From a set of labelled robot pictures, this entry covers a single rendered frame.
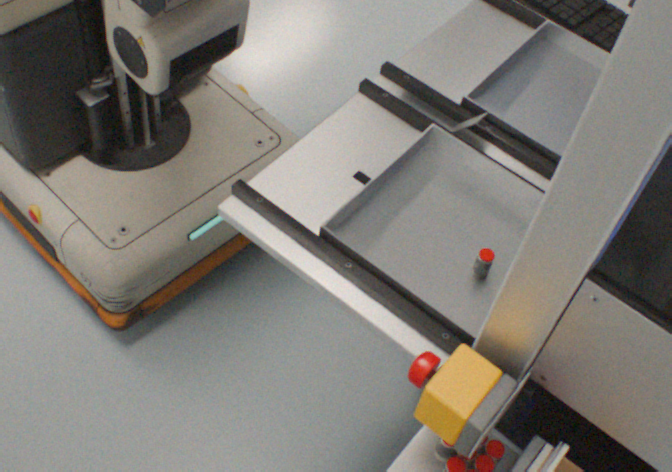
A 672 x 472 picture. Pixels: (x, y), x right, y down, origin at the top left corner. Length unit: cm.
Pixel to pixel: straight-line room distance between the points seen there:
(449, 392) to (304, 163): 47
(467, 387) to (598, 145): 32
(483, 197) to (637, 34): 65
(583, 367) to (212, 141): 136
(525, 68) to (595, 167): 77
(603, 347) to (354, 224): 45
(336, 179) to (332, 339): 91
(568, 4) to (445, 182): 59
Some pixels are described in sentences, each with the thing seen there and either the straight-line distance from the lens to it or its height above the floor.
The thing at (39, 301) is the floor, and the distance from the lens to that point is 216.
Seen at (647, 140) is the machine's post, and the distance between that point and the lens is 65.
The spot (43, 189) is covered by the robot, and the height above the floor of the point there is 28.
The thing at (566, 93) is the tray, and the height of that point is 88.
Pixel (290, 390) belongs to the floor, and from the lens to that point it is 199.
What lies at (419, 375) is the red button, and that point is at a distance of 90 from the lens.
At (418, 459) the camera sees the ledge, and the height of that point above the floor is 88.
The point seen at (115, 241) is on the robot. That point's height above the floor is 28.
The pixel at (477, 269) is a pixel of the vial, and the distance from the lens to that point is 112.
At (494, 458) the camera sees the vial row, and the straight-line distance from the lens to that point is 98.
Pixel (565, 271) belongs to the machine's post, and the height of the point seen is 120.
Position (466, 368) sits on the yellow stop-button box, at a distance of 89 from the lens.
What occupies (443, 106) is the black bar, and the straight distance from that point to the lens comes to 131.
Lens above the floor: 179
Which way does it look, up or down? 52 degrees down
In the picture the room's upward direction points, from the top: 9 degrees clockwise
